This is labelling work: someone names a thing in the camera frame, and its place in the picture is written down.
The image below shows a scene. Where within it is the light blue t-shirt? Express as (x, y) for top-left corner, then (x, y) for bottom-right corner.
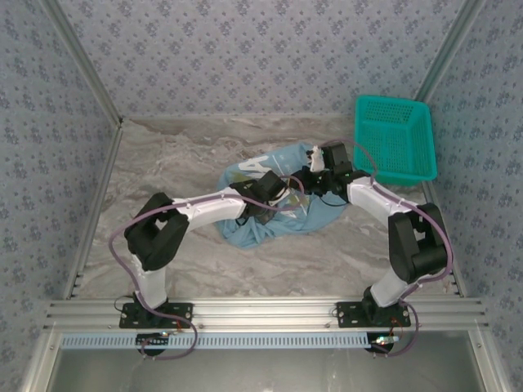
(215, 140), (348, 249)

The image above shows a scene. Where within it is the teal plastic basket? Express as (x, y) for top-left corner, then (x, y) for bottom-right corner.
(353, 95), (438, 189)

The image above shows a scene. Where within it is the aluminium cross rail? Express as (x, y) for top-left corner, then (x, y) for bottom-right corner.
(44, 296), (490, 331)

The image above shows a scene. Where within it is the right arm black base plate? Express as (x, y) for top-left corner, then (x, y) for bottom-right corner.
(335, 301), (412, 329)

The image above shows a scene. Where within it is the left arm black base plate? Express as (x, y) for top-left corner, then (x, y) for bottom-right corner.
(118, 301), (194, 329)

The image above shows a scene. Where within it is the aluminium frame post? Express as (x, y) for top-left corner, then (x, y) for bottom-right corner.
(40, 0), (126, 127)
(414, 0), (489, 103)

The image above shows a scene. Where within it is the slotted grey cable duct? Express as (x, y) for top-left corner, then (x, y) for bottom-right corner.
(60, 331), (369, 350)

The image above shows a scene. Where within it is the black controller board mount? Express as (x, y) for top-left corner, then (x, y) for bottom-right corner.
(136, 331), (171, 361)
(367, 332), (400, 357)

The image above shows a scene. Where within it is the aluminium frame leg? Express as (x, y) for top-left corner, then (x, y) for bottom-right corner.
(20, 331), (62, 392)
(467, 329), (514, 392)

